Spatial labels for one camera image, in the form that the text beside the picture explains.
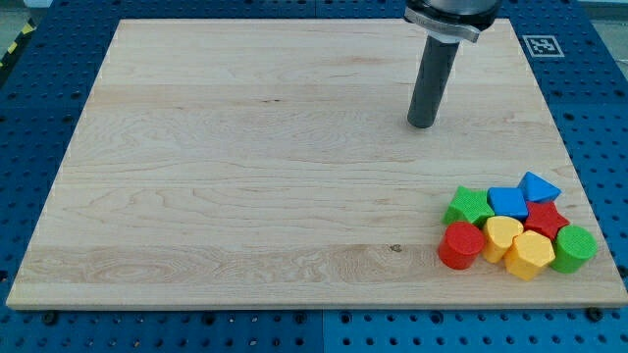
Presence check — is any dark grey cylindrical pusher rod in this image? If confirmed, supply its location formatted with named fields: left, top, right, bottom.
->
left=407, top=35, right=459, bottom=128

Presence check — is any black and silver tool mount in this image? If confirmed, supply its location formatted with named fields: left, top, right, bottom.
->
left=404, top=0, right=501, bottom=43

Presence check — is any green star block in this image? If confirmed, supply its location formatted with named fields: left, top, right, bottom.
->
left=442, top=185, right=496, bottom=228

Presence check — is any red star block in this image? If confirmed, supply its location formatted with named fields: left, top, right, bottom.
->
left=524, top=201, right=570, bottom=241

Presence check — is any light wooden board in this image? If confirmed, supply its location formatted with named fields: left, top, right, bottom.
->
left=7, top=20, right=627, bottom=311

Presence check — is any white fiducial marker tag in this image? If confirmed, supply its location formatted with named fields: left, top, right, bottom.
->
left=523, top=34, right=564, bottom=58

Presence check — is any blue cube block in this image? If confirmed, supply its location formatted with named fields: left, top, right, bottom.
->
left=488, top=187, right=529, bottom=221

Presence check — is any blue triangle block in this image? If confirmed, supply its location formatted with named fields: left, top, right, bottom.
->
left=517, top=172, right=561, bottom=203

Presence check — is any yellow heart block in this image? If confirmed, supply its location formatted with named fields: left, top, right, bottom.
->
left=482, top=216, right=524, bottom=264

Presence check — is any red cylinder block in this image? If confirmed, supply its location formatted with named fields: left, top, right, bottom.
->
left=437, top=221, right=486, bottom=270

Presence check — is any yellow hexagon block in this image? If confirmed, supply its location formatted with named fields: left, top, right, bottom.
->
left=503, top=230, right=555, bottom=280

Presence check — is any green cylinder block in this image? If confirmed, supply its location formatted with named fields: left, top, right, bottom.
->
left=550, top=225, right=599, bottom=274

